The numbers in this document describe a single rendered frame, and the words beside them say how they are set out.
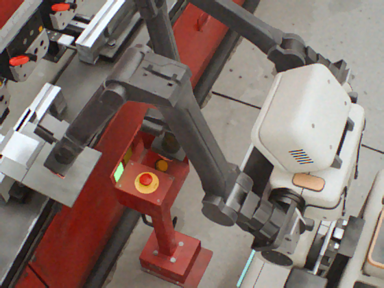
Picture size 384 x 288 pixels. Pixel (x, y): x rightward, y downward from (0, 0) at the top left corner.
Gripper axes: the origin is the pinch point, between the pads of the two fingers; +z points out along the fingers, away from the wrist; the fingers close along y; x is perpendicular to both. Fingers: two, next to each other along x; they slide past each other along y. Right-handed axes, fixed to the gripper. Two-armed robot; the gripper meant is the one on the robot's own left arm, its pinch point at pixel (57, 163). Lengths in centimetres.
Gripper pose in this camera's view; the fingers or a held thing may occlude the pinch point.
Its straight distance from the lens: 163.3
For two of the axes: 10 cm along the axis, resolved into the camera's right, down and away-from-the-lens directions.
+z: -4.0, 3.0, 8.7
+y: -4.2, 7.8, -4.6
